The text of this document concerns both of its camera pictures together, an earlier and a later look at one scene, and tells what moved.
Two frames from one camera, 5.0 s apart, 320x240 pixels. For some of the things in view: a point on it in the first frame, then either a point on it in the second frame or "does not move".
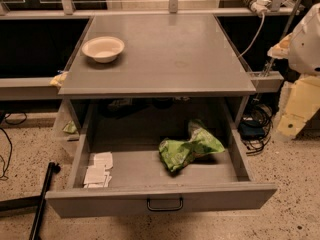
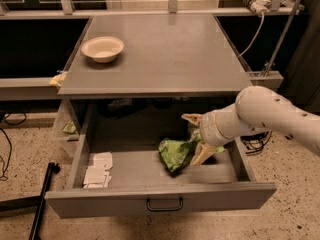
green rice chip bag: [176, 155] does not move
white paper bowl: [104, 49] does not move
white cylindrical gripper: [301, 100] → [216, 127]
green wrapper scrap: [70, 128] does not move
